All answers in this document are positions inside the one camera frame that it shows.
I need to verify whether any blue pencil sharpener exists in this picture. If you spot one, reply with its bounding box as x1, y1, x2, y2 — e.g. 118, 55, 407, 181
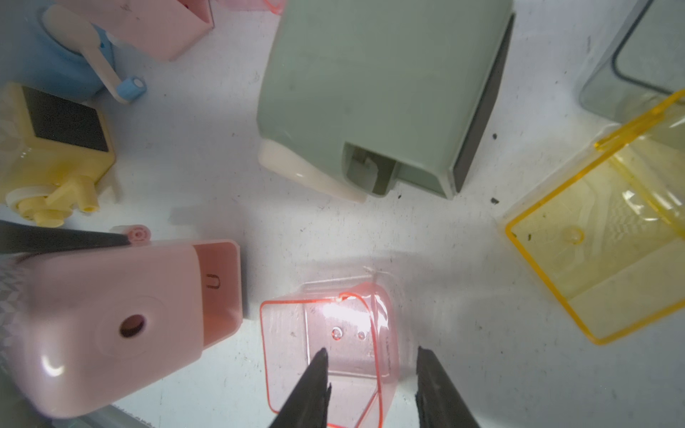
12, 1, 147, 105

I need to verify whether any yellow pencil sharpener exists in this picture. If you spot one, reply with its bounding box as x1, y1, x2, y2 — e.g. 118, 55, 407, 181
1, 82, 116, 228

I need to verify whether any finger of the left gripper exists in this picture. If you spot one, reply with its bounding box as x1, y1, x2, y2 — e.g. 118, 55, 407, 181
1, 220, 131, 254

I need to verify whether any pink transparent tray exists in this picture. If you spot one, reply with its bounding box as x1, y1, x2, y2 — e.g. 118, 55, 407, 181
260, 277, 400, 427
216, 0, 287, 15

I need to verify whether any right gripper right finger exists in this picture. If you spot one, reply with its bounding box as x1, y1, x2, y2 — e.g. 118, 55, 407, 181
415, 347, 480, 428

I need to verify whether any grey transparent tray right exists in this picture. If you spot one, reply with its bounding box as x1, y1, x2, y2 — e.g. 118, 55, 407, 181
578, 1, 684, 123

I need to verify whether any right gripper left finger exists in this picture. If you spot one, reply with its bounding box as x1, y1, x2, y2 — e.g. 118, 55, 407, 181
269, 348, 332, 428

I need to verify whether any yellow transparent tray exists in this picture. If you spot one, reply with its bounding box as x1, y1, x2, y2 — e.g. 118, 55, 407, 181
503, 92, 684, 345

